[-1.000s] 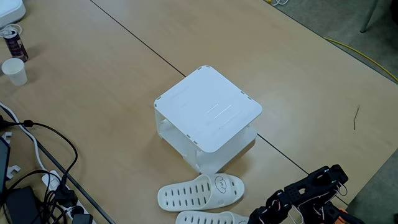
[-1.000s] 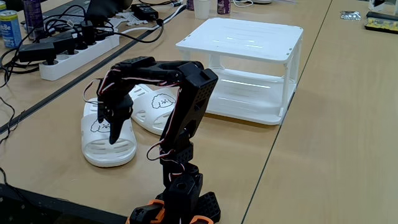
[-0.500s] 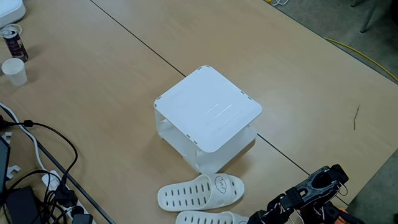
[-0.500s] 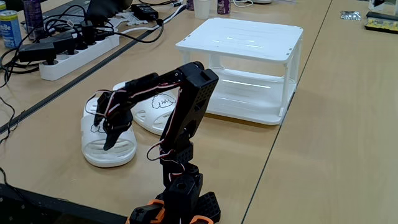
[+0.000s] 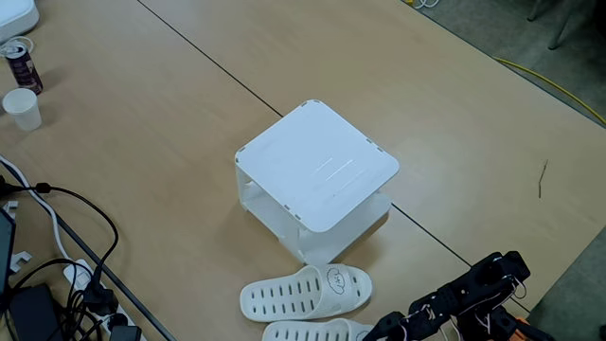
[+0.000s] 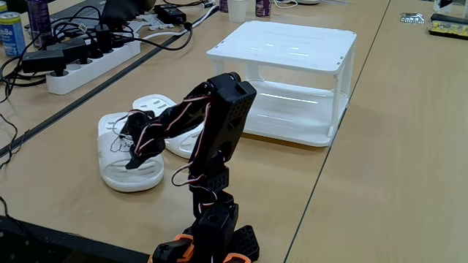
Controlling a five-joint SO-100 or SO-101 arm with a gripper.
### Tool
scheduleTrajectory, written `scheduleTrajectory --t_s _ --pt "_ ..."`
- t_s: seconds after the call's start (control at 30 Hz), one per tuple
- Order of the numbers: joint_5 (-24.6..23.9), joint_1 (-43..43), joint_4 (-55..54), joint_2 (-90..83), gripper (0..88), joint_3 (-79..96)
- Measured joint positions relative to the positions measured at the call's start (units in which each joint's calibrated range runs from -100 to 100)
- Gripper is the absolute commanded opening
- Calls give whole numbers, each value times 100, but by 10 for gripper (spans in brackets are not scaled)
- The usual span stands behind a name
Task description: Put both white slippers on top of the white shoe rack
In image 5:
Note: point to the white slipper with dog print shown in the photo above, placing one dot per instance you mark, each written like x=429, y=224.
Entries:
x=341, y=328
x=357, y=286

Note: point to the white plastic shoe rack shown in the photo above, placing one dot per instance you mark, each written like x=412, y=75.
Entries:
x=322, y=156

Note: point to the black plug adapter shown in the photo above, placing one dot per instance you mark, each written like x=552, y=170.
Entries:
x=124, y=333

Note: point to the black power plug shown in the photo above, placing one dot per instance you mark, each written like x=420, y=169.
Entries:
x=99, y=300

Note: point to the white power strip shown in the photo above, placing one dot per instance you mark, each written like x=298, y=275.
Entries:
x=76, y=277

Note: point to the grey chair leg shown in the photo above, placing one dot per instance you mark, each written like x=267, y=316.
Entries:
x=563, y=23
x=535, y=10

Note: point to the black power brick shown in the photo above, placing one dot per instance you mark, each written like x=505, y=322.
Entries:
x=35, y=312

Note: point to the dark laptop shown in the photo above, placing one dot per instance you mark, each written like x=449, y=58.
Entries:
x=5, y=251

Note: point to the white paper cup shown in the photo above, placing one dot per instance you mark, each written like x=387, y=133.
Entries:
x=21, y=111

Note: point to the small white plastic bracket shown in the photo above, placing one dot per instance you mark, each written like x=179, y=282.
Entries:
x=10, y=207
x=20, y=259

